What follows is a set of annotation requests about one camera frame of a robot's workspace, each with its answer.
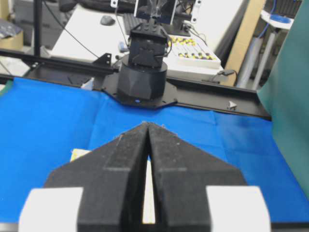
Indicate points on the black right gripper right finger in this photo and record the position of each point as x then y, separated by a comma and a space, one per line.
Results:
195, 191

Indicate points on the black aluminium frame rail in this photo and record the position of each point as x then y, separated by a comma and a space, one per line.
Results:
178, 91

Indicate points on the black monitor stand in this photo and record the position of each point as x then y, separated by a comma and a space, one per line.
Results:
174, 14

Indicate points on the green curtain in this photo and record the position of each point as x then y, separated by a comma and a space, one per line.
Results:
285, 96

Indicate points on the white box of coloured items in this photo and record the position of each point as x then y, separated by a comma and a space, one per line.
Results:
193, 52

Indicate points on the grey computer mouse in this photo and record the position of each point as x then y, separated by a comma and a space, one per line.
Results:
107, 20

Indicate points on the black vertical pole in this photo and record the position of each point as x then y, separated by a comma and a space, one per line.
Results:
37, 20

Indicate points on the yellow checked towel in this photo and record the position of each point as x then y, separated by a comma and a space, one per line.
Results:
77, 153

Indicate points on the white desk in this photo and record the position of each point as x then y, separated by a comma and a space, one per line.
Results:
188, 72

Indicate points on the black keyboard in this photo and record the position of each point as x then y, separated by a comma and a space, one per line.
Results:
130, 21

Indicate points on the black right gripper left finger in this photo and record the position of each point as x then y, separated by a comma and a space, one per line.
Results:
98, 192

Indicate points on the blue table cloth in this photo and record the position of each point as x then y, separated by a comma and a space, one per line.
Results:
41, 123

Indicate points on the cardboard panel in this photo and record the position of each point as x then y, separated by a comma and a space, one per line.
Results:
244, 35

